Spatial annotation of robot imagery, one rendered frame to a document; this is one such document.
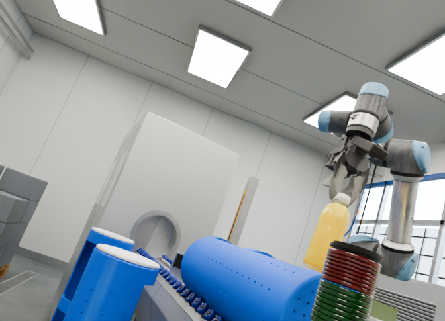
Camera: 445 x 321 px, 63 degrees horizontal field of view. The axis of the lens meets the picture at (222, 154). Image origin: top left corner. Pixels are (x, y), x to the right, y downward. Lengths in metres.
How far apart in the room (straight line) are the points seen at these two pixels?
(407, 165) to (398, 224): 0.23
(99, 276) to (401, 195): 1.18
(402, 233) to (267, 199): 5.07
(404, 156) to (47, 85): 5.96
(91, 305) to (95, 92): 5.29
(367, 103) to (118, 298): 1.10
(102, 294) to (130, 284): 0.10
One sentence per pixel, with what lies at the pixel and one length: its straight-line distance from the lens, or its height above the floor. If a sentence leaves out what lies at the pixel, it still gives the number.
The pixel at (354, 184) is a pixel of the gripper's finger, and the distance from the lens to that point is 0.97.
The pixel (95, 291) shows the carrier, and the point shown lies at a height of 0.89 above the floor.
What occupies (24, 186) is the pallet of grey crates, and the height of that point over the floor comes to 1.05.
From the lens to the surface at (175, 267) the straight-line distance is 2.18.
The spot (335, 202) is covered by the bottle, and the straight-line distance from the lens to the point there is 0.93.
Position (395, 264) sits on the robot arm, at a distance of 1.57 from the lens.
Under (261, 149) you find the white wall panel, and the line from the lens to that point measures 6.58.
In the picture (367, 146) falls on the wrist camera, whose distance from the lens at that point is 0.94.
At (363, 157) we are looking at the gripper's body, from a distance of 1.00.
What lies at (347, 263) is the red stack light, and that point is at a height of 1.24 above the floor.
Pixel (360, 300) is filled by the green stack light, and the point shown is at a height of 1.20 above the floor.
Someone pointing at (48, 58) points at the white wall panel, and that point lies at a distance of 6.90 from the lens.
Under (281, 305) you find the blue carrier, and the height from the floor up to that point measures 1.12.
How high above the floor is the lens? 1.21
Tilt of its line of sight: 13 degrees up
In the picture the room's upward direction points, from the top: 20 degrees clockwise
